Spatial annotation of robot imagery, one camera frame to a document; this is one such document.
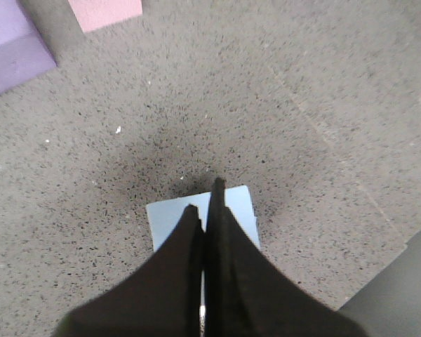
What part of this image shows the pink foam cube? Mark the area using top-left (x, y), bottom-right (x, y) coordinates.
top-left (68, 0), bottom-right (142, 33)

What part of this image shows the smooth light blue foam cube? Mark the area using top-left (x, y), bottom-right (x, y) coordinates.
top-left (145, 185), bottom-right (262, 310)

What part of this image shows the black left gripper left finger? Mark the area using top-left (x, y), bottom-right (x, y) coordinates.
top-left (53, 205), bottom-right (204, 336)

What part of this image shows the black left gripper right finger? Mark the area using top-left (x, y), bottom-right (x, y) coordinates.
top-left (204, 178), bottom-right (367, 336)

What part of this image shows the dented purple foam cube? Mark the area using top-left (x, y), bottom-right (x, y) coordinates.
top-left (0, 0), bottom-right (56, 94)

